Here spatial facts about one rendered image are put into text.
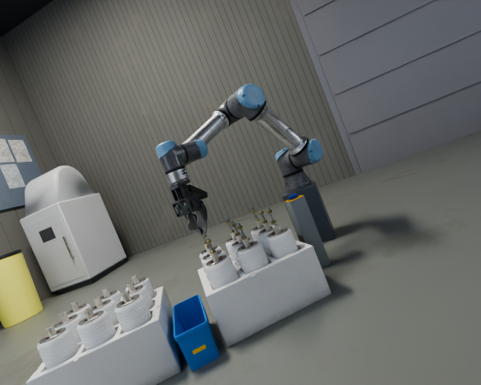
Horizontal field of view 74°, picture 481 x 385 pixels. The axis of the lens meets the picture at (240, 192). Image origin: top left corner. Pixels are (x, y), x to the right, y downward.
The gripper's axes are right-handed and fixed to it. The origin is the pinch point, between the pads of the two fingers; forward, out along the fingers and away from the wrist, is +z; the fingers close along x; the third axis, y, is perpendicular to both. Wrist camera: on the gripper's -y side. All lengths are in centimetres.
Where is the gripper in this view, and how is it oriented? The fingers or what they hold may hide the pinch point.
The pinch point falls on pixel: (203, 231)
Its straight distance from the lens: 121.3
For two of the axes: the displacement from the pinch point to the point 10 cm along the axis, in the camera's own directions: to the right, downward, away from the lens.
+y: -3.6, 2.0, -9.1
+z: 3.7, 9.3, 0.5
